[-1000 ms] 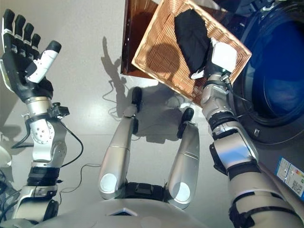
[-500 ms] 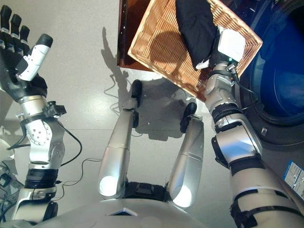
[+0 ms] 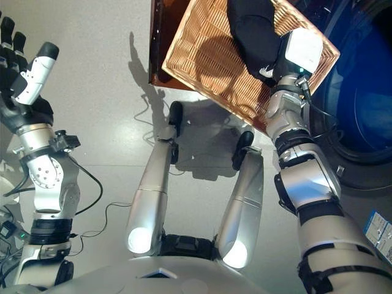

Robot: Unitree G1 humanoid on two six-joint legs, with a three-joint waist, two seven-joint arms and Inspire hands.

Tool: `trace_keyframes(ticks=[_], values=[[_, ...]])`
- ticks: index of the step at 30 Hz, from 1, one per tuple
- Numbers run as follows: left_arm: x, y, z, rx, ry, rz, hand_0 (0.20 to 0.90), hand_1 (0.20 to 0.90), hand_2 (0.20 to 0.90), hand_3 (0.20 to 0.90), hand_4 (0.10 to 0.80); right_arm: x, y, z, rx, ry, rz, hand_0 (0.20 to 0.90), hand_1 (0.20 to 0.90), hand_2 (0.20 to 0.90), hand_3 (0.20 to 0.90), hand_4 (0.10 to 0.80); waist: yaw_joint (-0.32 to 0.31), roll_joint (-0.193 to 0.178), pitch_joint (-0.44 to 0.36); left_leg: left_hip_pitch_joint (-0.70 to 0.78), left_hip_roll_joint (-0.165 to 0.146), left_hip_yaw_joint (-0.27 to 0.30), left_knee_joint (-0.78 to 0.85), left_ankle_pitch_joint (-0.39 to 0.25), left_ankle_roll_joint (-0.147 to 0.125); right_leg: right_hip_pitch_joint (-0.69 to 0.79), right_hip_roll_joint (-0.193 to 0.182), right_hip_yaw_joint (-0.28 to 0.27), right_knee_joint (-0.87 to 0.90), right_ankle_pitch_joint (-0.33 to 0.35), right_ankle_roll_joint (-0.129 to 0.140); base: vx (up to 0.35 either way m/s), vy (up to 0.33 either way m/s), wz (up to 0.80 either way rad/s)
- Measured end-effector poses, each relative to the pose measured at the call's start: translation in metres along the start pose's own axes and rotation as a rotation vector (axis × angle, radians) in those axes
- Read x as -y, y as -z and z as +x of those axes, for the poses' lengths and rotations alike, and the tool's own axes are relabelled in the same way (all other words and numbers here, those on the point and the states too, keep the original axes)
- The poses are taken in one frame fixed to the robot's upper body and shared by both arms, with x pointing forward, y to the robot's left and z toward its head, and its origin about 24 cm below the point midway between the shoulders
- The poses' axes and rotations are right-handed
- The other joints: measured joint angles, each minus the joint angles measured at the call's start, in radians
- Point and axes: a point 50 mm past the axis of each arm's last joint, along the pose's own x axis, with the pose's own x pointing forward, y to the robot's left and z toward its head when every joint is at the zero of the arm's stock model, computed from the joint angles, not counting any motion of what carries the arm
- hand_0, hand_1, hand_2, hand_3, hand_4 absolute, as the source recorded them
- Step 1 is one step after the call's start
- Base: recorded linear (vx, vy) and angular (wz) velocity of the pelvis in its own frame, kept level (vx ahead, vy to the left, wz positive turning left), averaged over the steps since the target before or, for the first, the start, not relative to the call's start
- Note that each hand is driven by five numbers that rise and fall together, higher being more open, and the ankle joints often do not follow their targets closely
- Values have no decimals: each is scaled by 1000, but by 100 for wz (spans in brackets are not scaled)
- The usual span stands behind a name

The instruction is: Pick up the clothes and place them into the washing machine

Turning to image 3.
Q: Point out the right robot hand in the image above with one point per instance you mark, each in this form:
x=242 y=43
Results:
x=298 y=52

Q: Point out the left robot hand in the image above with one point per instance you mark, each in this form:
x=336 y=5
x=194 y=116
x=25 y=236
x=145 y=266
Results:
x=24 y=92

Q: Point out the small black garment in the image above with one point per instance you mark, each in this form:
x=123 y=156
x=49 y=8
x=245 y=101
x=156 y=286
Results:
x=254 y=36

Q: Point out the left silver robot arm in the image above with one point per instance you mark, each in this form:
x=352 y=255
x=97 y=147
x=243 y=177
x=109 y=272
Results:
x=46 y=190

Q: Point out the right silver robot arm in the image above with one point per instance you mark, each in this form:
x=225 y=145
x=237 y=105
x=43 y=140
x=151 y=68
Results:
x=312 y=183

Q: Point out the grey washing machine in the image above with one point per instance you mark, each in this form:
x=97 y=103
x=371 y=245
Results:
x=361 y=92

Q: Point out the brown wicker laundry basket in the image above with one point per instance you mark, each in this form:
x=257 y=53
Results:
x=214 y=61

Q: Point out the dark brown glossy stand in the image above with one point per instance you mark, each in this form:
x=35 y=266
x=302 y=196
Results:
x=162 y=46

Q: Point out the small black power adapter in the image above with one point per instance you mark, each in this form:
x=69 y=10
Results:
x=7 y=229

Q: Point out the left silver robot leg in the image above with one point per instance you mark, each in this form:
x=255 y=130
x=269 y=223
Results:
x=153 y=196

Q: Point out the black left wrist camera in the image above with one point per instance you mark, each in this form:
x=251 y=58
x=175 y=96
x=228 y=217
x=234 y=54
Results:
x=65 y=141

